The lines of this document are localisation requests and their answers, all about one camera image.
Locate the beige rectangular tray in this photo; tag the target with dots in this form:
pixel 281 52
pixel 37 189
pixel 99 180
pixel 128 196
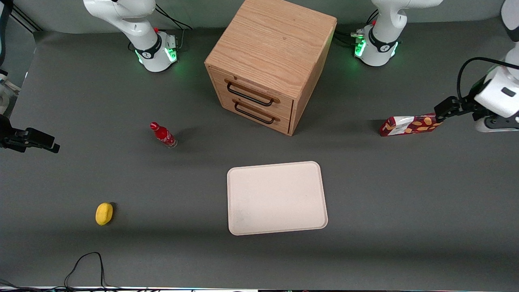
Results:
pixel 275 198

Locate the wooden drawer front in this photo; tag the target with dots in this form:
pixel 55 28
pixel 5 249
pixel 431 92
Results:
pixel 259 87
pixel 259 119

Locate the red snack bag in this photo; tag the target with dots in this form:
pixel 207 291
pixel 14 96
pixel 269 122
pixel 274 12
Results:
pixel 405 125

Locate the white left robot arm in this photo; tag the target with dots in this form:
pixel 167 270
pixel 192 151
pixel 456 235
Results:
pixel 381 36

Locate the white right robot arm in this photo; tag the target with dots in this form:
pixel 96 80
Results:
pixel 138 24

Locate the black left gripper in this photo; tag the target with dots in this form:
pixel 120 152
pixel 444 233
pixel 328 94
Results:
pixel 463 106

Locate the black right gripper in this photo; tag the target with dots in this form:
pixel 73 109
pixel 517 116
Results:
pixel 9 134

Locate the red cola bottle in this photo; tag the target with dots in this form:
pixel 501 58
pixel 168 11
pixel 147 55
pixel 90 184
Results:
pixel 164 136

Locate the wooden two-drawer cabinet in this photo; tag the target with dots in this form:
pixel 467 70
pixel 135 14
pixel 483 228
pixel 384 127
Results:
pixel 271 44

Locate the yellow lemon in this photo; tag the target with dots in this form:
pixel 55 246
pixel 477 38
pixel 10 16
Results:
pixel 104 213

